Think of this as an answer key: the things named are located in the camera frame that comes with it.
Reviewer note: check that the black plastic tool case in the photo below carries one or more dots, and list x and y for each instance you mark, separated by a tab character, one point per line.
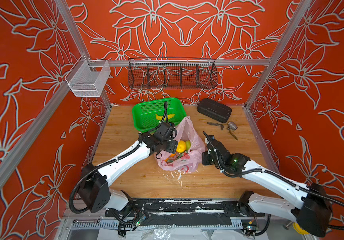
214	110

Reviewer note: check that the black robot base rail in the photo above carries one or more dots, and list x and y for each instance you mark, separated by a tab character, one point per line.
207	213

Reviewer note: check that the yellow tape roll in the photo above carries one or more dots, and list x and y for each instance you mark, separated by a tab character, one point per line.
298	229

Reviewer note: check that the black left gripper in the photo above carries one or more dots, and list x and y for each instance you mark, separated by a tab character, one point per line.
172	146

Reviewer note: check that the green fruit in bag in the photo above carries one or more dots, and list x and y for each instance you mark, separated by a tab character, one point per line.
188	145

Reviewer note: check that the orange fruit in bag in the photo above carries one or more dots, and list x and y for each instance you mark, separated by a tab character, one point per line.
172	157

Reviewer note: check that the yellow toy banana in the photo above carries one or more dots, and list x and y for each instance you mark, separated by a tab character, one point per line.
164	116

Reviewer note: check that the black wire wall basket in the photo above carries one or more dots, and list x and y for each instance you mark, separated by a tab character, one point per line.
172	73

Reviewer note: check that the pink translucent plastic bag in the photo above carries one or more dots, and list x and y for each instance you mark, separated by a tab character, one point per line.
187	161

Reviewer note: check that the green plastic perforated basket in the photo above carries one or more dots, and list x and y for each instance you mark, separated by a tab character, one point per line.
148	115

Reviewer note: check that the dark metal bracket tool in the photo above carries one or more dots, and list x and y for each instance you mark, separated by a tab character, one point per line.
216	124

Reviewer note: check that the silver metal fitting tool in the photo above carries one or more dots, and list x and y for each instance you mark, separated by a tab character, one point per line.
231	128

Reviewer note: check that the yellow lemon fruit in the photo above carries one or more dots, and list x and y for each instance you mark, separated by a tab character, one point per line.
181	147

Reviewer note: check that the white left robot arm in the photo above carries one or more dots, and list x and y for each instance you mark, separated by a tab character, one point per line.
93	191

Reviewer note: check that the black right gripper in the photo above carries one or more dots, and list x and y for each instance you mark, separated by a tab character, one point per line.
204	160

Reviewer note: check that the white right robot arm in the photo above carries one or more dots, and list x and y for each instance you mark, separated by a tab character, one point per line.
307	205

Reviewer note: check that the white wire mesh basket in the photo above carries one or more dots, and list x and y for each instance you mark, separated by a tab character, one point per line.
88	78

